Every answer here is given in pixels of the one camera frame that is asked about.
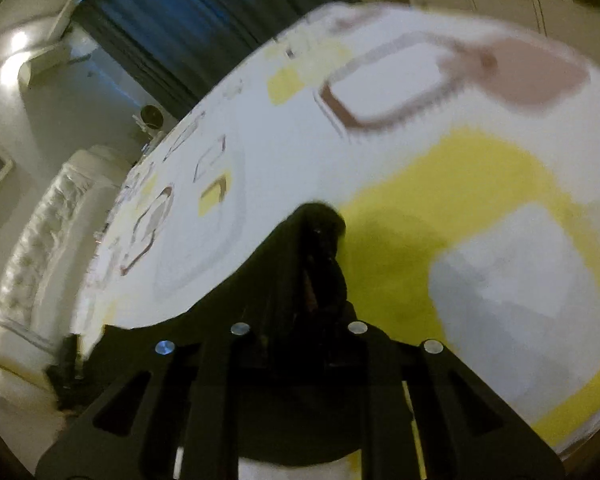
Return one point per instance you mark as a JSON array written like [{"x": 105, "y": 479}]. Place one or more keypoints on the dark blue curtain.
[{"x": 205, "y": 20}]

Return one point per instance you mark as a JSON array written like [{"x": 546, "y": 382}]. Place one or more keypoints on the white tufted headboard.
[{"x": 45, "y": 240}]

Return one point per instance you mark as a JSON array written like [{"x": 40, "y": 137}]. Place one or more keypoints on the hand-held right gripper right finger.
[{"x": 380, "y": 385}]

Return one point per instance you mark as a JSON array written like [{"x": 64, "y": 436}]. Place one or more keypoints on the white air conditioner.
[{"x": 55, "y": 57}]

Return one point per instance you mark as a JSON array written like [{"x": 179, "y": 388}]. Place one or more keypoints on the white yellow printed bed sheet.
[{"x": 430, "y": 110}]

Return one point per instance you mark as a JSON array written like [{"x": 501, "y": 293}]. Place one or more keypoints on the black pants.
[{"x": 300, "y": 270}]

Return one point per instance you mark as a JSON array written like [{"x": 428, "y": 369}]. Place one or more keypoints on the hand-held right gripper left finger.
[{"x": 220, "y": 385}]

